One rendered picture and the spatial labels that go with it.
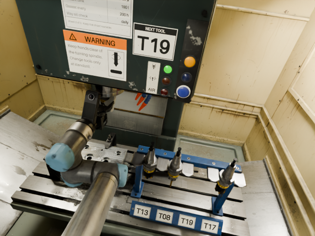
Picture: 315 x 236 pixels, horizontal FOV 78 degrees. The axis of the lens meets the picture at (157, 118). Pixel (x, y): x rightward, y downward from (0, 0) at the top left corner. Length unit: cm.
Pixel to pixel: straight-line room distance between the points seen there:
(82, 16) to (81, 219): 45
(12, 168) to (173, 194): 109
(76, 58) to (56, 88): 155
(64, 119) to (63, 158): 159
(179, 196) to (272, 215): 55
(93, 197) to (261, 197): 114
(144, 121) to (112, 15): 102
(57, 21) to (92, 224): 46
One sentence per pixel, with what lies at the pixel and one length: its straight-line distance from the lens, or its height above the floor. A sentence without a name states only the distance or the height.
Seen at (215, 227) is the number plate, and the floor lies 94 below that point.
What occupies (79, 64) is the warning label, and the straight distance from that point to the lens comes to 56.
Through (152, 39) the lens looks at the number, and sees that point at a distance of 48.
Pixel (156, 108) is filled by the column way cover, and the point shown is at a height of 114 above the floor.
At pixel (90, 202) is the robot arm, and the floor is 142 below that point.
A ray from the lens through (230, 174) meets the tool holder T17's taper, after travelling 87.
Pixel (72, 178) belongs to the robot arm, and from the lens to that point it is 71.
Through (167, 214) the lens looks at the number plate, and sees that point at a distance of 106.
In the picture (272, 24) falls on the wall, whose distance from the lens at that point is 159.
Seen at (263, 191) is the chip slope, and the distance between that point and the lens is 150.
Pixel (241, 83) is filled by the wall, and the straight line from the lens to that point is 168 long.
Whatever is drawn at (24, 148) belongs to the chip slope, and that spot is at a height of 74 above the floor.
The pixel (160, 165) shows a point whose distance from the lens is 87.
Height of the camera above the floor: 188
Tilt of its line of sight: 37 degrees down
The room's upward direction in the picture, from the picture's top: 8 degrees clockwise
